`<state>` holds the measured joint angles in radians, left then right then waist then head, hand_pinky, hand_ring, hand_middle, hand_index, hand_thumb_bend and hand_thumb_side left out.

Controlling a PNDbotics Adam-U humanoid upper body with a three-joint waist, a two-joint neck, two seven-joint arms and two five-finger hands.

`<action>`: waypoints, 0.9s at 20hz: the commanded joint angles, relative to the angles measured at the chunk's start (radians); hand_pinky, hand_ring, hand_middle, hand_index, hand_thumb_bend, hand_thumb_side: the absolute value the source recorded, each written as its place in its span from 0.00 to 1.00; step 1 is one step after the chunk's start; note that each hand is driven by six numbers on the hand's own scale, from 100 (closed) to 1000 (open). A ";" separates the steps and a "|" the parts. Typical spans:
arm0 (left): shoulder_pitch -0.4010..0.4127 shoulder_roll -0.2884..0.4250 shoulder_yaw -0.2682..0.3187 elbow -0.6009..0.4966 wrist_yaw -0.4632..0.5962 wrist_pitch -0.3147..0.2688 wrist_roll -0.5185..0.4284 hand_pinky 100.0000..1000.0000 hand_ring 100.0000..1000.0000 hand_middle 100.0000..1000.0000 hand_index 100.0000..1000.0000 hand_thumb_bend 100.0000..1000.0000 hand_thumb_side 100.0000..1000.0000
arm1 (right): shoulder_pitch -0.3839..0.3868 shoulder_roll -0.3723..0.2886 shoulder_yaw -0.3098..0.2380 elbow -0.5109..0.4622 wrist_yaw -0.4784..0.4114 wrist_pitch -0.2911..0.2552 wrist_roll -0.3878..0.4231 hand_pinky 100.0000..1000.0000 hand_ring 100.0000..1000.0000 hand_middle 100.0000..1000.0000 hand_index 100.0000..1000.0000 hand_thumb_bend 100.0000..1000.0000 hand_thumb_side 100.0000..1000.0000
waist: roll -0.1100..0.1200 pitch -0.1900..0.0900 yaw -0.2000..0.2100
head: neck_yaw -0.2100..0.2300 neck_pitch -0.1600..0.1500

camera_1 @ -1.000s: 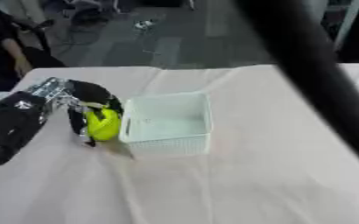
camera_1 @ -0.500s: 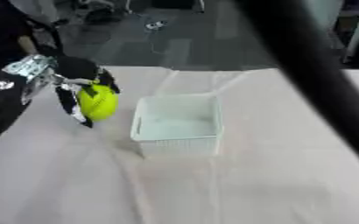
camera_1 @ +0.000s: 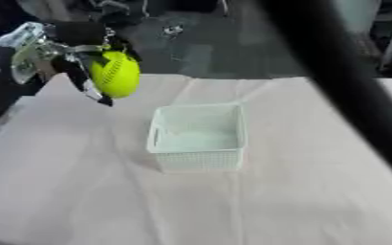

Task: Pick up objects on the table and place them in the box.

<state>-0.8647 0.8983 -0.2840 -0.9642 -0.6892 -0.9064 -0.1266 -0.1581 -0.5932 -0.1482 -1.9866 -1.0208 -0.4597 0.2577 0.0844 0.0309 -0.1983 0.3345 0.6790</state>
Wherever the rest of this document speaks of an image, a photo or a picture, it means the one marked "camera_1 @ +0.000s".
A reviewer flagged white plastic mesh basket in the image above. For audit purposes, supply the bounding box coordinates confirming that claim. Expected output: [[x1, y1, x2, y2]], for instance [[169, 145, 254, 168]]
[[143, 100, 250, 174]]

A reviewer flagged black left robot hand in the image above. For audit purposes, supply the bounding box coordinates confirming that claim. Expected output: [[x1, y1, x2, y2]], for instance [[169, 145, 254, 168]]
[[49, 20, 144, 108]]

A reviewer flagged yellow-green ball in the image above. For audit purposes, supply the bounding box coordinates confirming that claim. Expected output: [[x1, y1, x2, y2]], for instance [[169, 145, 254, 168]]
[[87, 50, 142, 100]]

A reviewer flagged thick black pole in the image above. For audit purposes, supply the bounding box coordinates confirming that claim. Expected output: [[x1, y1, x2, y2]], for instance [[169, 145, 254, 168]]
[[254, 0, 392, 186]]

